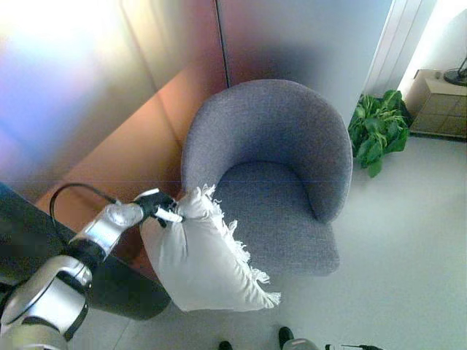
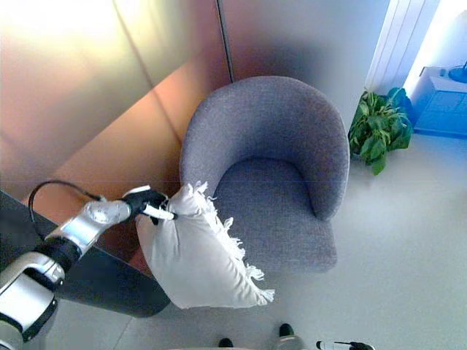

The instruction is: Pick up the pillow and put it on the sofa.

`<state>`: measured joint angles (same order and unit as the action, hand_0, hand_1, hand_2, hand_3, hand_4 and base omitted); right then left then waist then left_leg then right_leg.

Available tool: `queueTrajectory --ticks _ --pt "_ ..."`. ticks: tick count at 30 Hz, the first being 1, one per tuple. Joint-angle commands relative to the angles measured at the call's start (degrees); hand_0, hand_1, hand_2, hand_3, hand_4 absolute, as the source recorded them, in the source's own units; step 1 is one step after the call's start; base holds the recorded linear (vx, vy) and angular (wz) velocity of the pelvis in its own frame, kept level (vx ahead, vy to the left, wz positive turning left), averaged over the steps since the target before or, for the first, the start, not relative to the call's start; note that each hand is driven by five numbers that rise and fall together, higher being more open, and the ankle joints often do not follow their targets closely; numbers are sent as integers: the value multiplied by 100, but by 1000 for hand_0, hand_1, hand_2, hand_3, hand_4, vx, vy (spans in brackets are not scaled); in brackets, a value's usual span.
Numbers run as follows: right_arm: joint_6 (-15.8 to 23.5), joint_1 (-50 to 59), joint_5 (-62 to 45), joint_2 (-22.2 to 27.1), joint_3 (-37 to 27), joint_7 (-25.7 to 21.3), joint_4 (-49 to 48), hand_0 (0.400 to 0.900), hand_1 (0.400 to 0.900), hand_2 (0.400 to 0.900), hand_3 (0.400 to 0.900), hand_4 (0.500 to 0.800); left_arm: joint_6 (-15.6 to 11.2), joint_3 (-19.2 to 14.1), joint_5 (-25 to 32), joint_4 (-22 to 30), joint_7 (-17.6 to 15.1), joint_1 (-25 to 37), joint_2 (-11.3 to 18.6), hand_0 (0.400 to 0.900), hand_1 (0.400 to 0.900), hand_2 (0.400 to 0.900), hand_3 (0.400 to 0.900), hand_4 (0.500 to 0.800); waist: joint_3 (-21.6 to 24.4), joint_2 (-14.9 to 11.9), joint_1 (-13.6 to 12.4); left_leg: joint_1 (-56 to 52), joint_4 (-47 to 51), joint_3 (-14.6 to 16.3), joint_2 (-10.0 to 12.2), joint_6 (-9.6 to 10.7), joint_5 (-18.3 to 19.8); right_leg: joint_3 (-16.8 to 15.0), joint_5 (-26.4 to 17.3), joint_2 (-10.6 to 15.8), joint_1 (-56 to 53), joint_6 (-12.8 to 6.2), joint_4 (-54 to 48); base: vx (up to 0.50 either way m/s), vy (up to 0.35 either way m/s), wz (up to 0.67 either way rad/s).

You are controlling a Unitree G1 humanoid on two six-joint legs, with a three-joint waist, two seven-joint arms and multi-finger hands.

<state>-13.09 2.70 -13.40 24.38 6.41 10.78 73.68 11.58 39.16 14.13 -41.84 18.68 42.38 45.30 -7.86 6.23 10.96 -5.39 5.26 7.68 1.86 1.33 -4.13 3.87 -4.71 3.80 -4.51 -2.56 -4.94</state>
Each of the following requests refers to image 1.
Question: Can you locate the grey round armchair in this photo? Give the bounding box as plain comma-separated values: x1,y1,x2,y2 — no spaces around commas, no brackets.
181,79,354,278

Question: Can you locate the dark top wooden desk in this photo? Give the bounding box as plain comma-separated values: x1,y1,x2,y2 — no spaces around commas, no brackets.
0,182,172,322

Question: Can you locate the beige nightstand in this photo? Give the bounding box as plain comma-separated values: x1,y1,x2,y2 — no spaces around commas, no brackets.
404,69,467,139

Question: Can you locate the green potted plant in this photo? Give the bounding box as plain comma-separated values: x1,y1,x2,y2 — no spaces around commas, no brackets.
347,90,410,179

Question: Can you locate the white door frame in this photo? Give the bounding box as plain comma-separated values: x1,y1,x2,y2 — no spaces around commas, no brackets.
364,0,439,98

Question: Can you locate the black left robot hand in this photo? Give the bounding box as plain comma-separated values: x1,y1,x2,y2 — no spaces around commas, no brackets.
133,187,185,229

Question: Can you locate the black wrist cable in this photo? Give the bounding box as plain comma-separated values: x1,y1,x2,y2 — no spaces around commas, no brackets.
49,182,123,235

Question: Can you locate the black table lamp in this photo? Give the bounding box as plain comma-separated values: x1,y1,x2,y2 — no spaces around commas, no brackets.
443,54,467,88

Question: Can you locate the white fringed pillow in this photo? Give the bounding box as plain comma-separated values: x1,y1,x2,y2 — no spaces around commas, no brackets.
140,184,282,314

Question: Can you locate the black right robot foot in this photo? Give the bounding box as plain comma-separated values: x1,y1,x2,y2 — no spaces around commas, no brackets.
278,326,296,350

